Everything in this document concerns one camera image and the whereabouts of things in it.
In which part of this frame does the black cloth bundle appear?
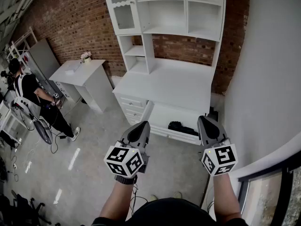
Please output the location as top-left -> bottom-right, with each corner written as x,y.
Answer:
168,121 -> 199,137

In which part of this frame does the black office chair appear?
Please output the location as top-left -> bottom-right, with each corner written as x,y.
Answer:
0,192 -> 51,226

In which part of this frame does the pink flower pot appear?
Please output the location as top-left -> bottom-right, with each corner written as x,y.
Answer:
80,51 -> 92,63

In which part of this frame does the dark framed window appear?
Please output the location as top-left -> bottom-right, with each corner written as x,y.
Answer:
237,159 -> 301,226

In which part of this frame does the white frame table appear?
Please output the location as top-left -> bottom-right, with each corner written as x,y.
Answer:
0,101 -> 23,145

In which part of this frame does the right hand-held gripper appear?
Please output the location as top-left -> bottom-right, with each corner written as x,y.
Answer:
197,115 -> 238,177

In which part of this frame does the white metal rack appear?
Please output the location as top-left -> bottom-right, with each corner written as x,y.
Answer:
4,26 -> 38,63

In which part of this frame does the white hutch shelf unit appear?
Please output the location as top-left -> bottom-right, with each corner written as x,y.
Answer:
101,0 -> 227,74

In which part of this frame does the person's right forearm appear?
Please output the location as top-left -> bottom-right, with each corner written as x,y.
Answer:
211,173 -> 243,220

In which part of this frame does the grey oval floor base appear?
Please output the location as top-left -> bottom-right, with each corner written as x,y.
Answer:
33,119 -> 54,145

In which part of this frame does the person's left forearm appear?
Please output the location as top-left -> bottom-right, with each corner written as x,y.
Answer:
98,181 -> 137,221

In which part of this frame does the glass hutch cabinet door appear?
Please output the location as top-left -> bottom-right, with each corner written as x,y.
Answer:
107,0 -> 137,32

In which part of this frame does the white side cabinet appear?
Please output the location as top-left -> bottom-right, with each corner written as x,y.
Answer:
48,59 -> 115,114

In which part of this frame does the grey leaning board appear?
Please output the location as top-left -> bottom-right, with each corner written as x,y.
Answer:
28,38 -> 62,96

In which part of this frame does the person's dark clothing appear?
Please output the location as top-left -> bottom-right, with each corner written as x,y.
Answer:
91,198 -> 250,226

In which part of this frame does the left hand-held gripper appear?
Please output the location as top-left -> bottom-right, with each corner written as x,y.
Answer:
103,121 -> 151,179

